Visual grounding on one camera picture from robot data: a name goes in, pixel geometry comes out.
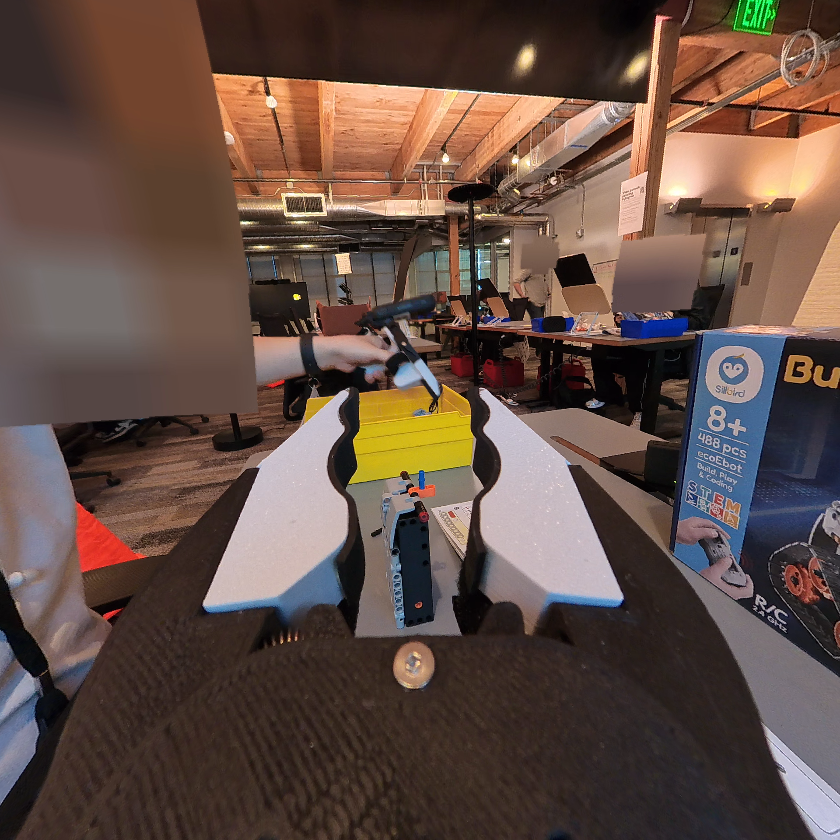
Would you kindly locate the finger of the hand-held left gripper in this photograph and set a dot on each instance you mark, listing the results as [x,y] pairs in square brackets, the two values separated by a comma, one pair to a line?
[408,375]
[423,374]

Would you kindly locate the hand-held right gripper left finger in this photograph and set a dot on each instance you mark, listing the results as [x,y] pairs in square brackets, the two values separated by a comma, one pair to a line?
[282,525]

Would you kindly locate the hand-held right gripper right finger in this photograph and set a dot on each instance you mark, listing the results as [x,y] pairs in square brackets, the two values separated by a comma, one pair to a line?
[544,525]

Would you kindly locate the yellow plastic bin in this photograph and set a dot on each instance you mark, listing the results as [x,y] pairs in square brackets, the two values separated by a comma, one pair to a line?
[407,446]

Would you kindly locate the white instruction booklet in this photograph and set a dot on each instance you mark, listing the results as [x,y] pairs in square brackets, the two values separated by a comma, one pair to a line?
[453,525]

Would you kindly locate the black grey brick assembly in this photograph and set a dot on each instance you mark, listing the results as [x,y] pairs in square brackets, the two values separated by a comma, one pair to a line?
[413,564]

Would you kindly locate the grey desk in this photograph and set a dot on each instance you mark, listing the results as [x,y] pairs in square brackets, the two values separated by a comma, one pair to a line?
[590,426]

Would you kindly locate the person's left hand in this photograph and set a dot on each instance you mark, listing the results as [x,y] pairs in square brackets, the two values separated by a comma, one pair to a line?
[348,353]

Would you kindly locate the red bag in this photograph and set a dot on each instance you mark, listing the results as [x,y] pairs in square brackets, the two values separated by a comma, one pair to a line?
[461,365]
[572,374]
[504,374]

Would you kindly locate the brown panel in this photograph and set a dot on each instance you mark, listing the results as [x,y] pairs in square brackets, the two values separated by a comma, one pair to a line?
[341,320]

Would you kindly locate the brown wooden strip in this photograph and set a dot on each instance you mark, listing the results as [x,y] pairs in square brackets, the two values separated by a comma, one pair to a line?
[581,449]

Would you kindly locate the black round base stand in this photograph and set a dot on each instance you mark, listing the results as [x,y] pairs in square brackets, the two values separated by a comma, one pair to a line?
[236,438]

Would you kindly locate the black wristband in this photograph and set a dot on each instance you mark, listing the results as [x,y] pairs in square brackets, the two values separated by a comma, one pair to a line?
[310,354]

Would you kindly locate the blue plastic bin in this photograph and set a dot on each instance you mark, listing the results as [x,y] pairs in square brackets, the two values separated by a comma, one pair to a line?
[537,325]
[653,329]

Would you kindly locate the black monitor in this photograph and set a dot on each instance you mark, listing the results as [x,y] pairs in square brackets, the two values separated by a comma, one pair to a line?
[275,302]

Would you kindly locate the black device box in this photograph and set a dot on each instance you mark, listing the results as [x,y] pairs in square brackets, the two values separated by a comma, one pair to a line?
[663,469]

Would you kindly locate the black pole stand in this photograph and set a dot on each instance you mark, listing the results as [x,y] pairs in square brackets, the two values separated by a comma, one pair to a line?
[471,191]

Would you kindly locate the ceiling vent grille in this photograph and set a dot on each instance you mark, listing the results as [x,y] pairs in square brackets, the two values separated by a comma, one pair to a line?
[304,205]

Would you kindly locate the black mesh office chair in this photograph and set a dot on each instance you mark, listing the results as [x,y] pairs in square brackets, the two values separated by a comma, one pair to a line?
[124,581]

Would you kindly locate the long wooden table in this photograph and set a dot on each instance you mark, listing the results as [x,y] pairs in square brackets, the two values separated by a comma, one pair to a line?
[590,337]

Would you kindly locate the orange cloth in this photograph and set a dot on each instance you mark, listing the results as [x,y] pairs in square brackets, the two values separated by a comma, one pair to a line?
[105,538]

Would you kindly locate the black tilted screen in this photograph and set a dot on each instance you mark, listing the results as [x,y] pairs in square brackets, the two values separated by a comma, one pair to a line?
[574,270]

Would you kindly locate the beige stand board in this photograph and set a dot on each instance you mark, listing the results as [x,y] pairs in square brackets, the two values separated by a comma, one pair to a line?
[586,298]

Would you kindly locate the blue toy robot kit box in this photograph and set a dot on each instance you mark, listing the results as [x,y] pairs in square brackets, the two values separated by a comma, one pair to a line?
[754,459]

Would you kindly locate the person's torso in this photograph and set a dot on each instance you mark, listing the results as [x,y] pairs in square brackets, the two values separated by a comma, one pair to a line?
[39,525]

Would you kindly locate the white paper notice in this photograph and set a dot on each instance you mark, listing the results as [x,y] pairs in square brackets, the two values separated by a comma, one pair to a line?
[633,203]

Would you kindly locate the black glossy panel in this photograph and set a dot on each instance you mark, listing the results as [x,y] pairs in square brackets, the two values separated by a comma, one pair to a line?
[426,39]

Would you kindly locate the grey elevator door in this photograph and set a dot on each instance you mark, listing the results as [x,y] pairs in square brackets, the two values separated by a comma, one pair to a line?
[722,275]

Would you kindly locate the wooden column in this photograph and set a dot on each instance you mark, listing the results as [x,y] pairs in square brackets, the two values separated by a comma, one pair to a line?
[656,118]

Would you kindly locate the white sheet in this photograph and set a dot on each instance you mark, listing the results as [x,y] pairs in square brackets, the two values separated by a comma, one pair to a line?
[814,794]

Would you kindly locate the green exit sign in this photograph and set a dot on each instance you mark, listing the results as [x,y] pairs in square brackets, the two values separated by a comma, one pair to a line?
[754,16]

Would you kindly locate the silver air duct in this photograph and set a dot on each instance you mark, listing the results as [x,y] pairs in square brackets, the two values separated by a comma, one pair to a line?
[577,134]

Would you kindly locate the wall lamp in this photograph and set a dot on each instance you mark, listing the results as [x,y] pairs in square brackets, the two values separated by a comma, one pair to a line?
[778,205]
[682,206]

